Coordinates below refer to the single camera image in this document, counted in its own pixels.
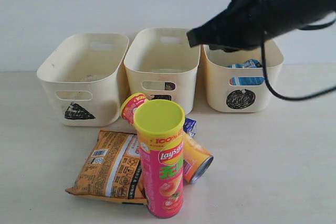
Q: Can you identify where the cream bin with square mark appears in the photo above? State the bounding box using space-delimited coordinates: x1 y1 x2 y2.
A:
124 28 201 114

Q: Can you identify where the cream bin with circle mark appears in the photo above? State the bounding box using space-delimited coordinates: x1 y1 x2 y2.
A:
203 45 271 113

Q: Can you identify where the blue white milk carton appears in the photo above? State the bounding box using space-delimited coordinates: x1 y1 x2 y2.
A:
183 118 197 137

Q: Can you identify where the pink Lays chip can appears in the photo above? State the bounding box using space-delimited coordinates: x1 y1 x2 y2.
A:
134 100 185 219

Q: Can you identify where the orange noodle packet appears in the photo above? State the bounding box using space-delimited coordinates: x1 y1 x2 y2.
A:
65 129 147 205

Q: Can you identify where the cream bin with triangle mark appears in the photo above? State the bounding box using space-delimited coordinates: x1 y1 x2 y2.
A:
37 33 129 127

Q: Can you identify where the yellow Lays chip can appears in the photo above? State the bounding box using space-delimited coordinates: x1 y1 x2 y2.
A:
120 92 214 184

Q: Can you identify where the purple juice carton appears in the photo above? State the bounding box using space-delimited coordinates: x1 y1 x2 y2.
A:
164 82 175 91

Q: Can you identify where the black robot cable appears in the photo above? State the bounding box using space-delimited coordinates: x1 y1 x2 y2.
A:
259 16 336 101

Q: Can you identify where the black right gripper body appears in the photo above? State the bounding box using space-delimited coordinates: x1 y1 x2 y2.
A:
218 0 263 50

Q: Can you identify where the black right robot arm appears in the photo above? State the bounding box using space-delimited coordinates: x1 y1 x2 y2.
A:
186 0 335 51

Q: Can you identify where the blue snack packet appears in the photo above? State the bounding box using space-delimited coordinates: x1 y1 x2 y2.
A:
226 59 264 86

